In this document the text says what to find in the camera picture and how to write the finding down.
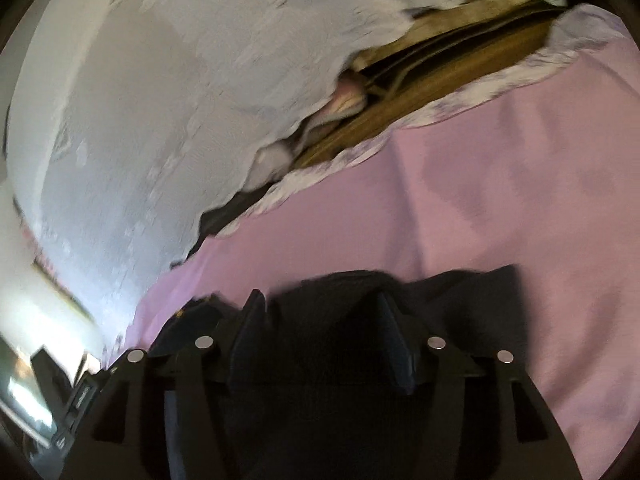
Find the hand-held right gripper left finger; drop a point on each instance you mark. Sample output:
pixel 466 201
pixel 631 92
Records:
pixel 247 345

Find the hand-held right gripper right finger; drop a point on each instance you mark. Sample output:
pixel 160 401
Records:
pixel 400 360

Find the navy knit cardigan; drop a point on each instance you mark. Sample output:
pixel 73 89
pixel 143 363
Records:
pixel 325 320

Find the pink bed sheet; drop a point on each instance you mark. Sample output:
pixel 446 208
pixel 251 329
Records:
pixel 475 185

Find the pink folded blanket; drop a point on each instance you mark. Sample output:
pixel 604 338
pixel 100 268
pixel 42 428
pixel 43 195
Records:
pixel 340 100

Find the white lace cloth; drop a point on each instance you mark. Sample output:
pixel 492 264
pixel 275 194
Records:
pixel 200 60

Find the stack of folded blankets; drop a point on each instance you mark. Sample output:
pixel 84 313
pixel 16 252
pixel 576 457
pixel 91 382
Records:
pixel 450 20

